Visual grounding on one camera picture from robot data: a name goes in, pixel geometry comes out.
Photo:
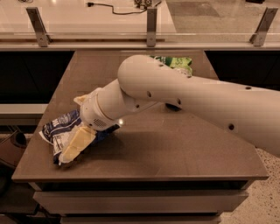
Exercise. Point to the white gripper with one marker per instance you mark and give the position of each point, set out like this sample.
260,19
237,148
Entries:
90,112

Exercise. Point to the blue chip bag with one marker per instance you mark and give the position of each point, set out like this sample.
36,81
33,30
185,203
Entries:
58,131

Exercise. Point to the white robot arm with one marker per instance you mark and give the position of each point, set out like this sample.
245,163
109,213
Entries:
251,113

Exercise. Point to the green chip bag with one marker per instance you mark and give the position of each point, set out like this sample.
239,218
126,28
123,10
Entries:
180,64

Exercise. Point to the blue Pepsi can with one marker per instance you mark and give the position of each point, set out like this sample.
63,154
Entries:
173,107

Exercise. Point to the grey table drawer unit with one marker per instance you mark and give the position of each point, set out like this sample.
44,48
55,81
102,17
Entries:
141,207

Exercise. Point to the left metal railing bracket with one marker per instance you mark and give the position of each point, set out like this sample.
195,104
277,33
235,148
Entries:
38,26

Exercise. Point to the metal railing bracket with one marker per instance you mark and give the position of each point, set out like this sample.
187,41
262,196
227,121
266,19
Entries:
38,26
259,36
152,14

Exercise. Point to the middle metal railing bracket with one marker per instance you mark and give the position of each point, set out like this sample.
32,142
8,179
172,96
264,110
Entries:
152,14

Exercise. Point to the right metal railing bracket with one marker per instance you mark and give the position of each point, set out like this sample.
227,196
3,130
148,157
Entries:
259,36

